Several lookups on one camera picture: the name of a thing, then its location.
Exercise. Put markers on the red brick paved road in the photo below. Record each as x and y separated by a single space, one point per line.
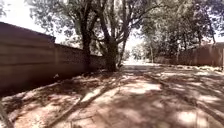
200 83

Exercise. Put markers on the row of trees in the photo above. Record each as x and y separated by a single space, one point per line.
176 26

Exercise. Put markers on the brown boundary wall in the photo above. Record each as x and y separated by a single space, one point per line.
203 55

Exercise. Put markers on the reddish dirt path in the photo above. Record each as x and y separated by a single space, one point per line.
126 100

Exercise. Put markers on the large dark-trunked tree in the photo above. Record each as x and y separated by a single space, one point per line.
86 46

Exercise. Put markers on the long brown wall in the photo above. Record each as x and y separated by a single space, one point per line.
30 60

